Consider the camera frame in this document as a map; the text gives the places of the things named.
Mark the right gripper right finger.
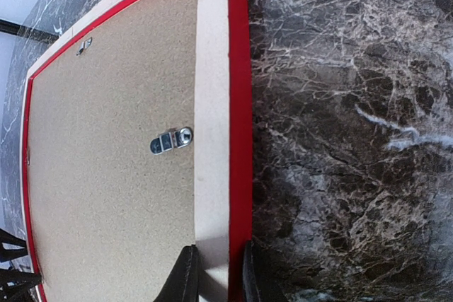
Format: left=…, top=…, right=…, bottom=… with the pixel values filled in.
left=242, top=240, right=285, bottom=301

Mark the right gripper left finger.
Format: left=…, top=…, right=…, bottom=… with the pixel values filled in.
left=154, top=245, right=199, bottom=302

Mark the red wooden picture frame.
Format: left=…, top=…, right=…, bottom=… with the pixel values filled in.
left=20, top=0, right=253, bottom=301

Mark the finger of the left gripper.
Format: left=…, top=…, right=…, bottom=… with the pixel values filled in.
left=1, top=229, right=41, bottom=301

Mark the left black corner post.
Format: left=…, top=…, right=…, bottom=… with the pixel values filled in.
left=0, top=19, right=59, bottom=44

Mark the brown backing board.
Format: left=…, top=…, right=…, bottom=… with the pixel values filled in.
left=27, top=0, right=197, bottom=301

